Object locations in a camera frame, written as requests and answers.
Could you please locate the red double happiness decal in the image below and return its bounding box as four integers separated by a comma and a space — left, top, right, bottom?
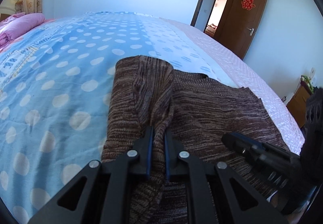
241, 0, 256, 10

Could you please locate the brown knitted sun-pattern sweater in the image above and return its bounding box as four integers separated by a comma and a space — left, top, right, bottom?
101, 55, 286, 223

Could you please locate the brown wooden door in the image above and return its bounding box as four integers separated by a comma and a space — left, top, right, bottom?
214, 0, 267, 59

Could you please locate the silver door handle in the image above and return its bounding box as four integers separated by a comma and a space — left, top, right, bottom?
247, 27, 255, 37

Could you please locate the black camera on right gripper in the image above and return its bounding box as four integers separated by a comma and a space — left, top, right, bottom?
301, 88, 322, 186

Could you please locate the green item on dresser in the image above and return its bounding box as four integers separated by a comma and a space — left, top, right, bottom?
301, 75, 313, 88

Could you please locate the brown wooden dresser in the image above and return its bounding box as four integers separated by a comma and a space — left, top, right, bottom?
286, 81, 311, 128

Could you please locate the blue pink patterned bed sheet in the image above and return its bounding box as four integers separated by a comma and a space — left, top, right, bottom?
1, 12, 304, 223

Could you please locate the folded pink blanket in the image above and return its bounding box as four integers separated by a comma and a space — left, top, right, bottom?
1, 12, 45, 48

